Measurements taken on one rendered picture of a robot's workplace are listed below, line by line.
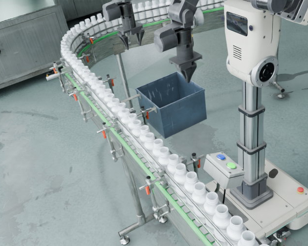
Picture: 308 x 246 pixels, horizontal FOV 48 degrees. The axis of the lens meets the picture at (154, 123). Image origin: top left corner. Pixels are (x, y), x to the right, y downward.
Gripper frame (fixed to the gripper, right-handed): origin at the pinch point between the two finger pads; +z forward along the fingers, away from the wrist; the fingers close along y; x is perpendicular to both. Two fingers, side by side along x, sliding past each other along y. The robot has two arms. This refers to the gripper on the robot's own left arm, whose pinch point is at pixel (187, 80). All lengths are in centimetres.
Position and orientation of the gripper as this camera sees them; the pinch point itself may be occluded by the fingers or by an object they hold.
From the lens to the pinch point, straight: 127.5
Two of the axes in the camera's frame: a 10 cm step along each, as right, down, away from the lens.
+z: 1.4, 8.1, 5.7
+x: -4.7, -4.6, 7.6
